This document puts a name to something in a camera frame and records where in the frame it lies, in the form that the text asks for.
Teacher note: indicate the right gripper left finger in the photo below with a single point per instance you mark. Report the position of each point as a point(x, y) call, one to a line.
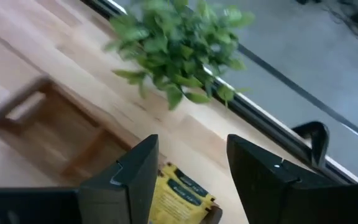
point(129, 193)

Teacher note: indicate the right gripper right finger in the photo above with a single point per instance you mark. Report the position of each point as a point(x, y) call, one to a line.
point(259, 186)

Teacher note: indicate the yellow tea packet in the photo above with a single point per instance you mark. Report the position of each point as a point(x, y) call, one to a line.
point(169, 208)
point(197, 190)

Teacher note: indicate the brown wooden organizer box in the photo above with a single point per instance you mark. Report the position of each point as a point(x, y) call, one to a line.
point(70, 130)

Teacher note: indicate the green potted plant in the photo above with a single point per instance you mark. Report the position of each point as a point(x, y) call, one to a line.
point(172, 46)

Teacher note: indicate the black metal table frame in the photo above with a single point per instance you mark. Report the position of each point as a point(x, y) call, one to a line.
point(259, 117)

